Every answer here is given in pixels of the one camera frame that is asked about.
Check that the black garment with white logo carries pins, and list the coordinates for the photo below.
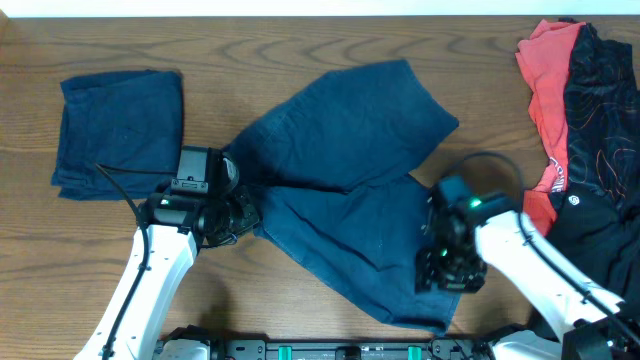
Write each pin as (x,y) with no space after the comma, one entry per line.
(601,239)

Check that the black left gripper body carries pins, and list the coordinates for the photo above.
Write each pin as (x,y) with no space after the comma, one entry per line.
(231,215)

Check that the folded dark blue shorts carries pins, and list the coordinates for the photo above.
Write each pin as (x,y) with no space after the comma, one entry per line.
(130,122)

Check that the black patterned garment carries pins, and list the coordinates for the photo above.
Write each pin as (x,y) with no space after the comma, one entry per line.
(602,112)

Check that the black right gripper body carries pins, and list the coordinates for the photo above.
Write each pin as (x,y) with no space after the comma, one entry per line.
(453,266)

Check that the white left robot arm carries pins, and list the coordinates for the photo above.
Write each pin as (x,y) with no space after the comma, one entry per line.
(172,230)

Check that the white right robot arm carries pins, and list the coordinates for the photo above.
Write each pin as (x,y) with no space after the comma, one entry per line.
(473,233)

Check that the red orange garment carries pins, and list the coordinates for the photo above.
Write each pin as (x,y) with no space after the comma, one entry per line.
(543,60)

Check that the dark blue denim shorts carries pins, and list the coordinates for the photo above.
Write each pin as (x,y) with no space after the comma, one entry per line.
(331,173)

